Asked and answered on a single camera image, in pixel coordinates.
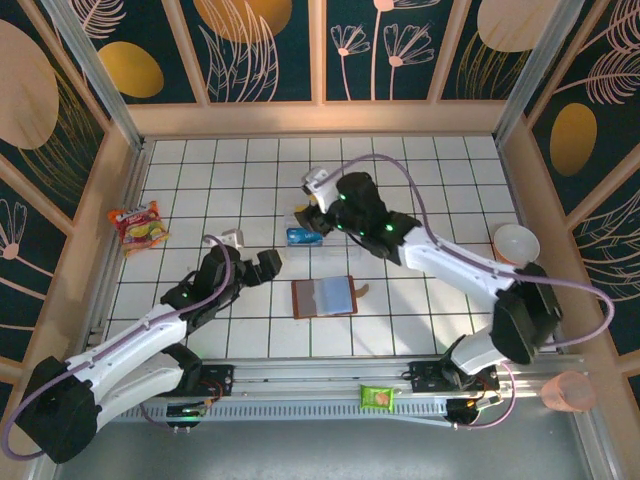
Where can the blue VIP card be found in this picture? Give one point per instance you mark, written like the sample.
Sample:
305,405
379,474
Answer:
300,239

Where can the red snack packet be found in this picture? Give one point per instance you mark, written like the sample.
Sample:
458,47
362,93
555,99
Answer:
140,230

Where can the aluminium mounting rail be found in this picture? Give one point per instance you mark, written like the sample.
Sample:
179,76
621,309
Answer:
310,377

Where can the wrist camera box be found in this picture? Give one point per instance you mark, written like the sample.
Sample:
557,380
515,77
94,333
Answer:
317,180
232,237

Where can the brown leather card holder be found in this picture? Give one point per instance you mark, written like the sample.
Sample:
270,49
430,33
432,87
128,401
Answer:
302,300

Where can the controller board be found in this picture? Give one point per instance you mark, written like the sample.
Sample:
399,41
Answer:
467,412
186,415

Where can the pink plastic cup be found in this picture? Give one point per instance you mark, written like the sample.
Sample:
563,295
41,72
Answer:
570,392

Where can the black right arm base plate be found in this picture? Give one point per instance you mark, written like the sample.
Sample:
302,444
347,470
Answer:
425,377

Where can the white bowl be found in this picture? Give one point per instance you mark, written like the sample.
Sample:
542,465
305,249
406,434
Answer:
517,240

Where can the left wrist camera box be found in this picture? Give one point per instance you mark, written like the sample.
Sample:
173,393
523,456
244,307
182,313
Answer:
232,237

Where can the clear acrylic box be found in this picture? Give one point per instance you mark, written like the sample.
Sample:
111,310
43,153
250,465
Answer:
345,250

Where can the aluminium frame post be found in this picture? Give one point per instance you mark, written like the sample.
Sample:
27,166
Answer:
100,80
537,70

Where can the green snack packet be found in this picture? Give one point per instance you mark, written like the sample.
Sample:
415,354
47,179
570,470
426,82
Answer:
376,397

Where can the left controller board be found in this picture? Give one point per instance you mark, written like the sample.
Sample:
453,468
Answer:
186,415

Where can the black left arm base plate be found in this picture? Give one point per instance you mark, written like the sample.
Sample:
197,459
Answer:
220,377

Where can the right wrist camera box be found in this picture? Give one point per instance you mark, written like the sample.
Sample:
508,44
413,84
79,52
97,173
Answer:
317,180

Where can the right controller board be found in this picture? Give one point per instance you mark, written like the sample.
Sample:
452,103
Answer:
467,412

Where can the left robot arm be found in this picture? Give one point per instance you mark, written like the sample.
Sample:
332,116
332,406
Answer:
125,345

